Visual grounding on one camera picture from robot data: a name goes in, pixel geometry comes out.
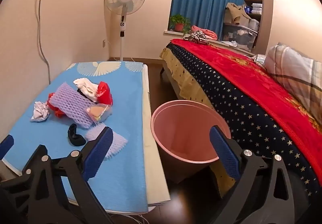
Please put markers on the plaid pillow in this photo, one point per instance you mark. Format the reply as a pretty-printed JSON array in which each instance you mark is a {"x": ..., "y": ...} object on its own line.
[{"x": 291, "y": 68}]

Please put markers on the small purple foam net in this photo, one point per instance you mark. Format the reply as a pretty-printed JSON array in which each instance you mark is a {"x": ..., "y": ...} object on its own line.
[{"x": 117, "y": 142}]

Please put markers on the brown jacket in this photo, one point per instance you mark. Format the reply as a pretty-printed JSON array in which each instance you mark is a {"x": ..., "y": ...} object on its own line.
[{"x": 236, "y": 11}]

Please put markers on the stack of white packets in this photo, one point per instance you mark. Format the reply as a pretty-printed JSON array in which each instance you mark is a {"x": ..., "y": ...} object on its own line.
[{"x": 256, "y": 9}]

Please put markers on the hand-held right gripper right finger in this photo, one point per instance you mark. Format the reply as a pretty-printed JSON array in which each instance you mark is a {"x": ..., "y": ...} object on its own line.
[{"x": 224, "y": 153}]

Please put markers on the white paper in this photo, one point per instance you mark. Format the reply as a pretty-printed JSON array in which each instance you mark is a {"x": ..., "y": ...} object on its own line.
[{"x": 40, "y": 112}]

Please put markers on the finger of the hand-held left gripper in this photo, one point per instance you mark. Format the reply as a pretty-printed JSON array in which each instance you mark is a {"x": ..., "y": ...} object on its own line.
[
  {"x": 30, "y": 161},
  {"x": 7, "y": 144}
]

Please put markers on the red blanket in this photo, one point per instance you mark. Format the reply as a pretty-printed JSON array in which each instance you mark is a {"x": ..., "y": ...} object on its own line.
[{"x": 239, "y": 68}]

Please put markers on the white rag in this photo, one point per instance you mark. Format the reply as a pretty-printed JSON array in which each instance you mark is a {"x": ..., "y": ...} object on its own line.
[{"x": 85, "y": 85}]

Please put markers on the red plastic bag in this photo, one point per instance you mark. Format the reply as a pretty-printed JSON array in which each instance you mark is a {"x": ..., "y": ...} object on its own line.
[{"x": 104, "y": 93}]

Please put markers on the grey lidded box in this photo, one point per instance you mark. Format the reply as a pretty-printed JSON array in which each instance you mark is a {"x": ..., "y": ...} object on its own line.
[{"x": 253, "y": 24}]

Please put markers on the clear storage box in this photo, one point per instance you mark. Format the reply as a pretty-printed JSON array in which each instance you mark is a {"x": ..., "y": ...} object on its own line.
[{"x": 239, "y": 36}]

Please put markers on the pink folded cloth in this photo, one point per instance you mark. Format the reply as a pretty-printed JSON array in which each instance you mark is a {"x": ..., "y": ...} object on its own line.
[{"x": 207, "y": 32}]

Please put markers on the wooden bookshelf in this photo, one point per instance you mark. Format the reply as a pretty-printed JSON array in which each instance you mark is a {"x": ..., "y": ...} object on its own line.
[{"x": 254, "y": 0}]

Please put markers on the blue bird-print table cloth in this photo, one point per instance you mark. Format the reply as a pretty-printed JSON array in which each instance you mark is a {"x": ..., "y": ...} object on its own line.
[{"x": 120, "y": 93}]

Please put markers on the plaid bedding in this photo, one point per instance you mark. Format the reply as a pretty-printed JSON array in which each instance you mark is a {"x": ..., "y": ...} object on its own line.
[{"x": 259, "y": 60}]

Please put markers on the red mesh net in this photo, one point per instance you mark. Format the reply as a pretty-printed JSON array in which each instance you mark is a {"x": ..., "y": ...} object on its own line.
[{"x": 58, "y": 112}]

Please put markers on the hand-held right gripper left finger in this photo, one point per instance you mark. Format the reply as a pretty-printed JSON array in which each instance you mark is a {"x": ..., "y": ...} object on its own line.
[{"x": 99, "y": 153}]

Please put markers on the clear plastic packet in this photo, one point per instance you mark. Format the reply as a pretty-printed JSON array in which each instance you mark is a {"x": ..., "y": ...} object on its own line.
[{"x": 96, "y": 112}]

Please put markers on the potted green plant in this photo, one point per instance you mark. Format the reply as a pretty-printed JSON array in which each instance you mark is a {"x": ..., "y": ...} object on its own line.
[{"x": 179, "y": 26}]

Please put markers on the large purple foam net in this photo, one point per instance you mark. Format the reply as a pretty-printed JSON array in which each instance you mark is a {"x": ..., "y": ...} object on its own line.
[{"x": 70, "y": 103}]

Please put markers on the pink plastic bin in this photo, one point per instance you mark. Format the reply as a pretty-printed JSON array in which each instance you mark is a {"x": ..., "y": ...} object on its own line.
[{"x": 176, "y": 133}]

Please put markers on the striped cloth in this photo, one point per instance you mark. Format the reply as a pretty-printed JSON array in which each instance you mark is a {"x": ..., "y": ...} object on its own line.
[{"x": 197, "y": 37}]

